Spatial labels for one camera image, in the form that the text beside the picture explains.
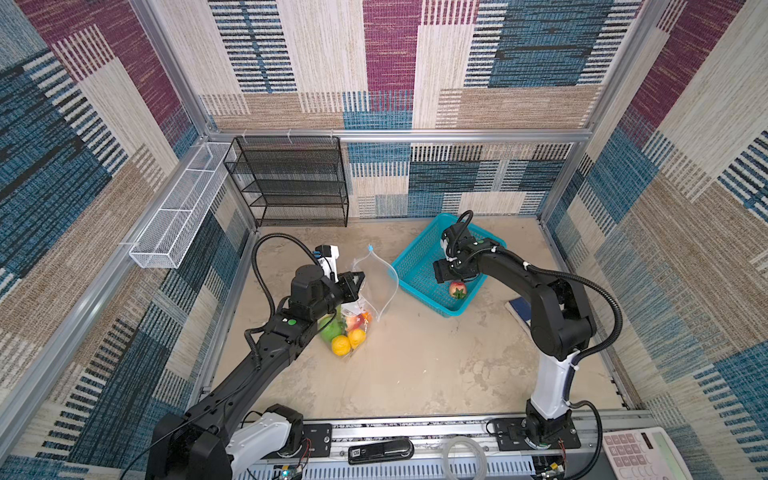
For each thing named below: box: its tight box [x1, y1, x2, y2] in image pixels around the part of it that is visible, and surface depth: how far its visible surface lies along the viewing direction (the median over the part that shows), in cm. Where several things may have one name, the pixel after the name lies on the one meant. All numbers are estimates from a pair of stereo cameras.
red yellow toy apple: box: [450, 281, 467, 300], surface depth 97 cm
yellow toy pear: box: [331, 335, 351, 357], surface depth 87 cm
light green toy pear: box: [318, 306, 345, 343], surface depth 87 cm
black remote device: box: [348, 438, 415, 465], surface depth 72 cm
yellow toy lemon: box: [348, 329, 367, 350], surface depth 89 cm
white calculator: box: [602, 427, 693, 480], surface depth 71 cm
